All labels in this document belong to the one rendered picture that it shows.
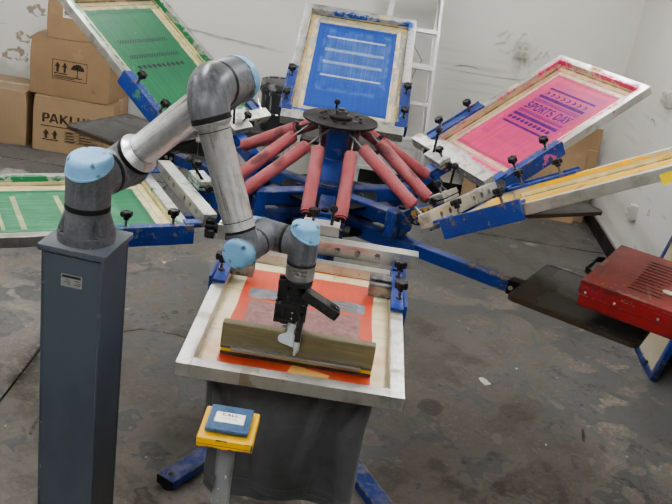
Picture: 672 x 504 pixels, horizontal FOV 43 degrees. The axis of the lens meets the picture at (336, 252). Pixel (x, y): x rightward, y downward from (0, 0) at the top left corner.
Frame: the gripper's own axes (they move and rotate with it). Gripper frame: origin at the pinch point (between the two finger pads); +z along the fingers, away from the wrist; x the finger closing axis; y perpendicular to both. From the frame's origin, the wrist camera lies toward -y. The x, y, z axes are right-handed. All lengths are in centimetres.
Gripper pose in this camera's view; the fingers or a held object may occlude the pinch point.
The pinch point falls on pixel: (297, 348)
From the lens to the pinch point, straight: 229.7
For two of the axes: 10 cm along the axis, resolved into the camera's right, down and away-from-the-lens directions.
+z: -1.4, 9.1, 3.8
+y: -9.9, -1.5, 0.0
